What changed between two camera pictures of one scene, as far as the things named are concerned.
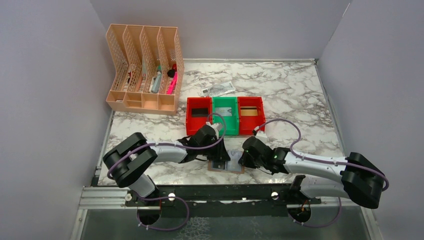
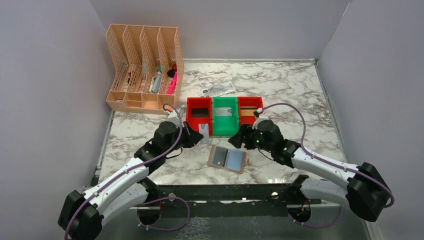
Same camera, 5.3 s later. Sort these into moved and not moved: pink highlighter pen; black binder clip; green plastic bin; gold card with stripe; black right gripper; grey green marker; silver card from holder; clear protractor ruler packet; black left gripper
Moved: silver card from holder; black right gripper; black left gripper
Not moved: gold card with stripe; green plastic bin; clear protractor ruler packet; black binder clip; grey green marker; pink highlighter pen
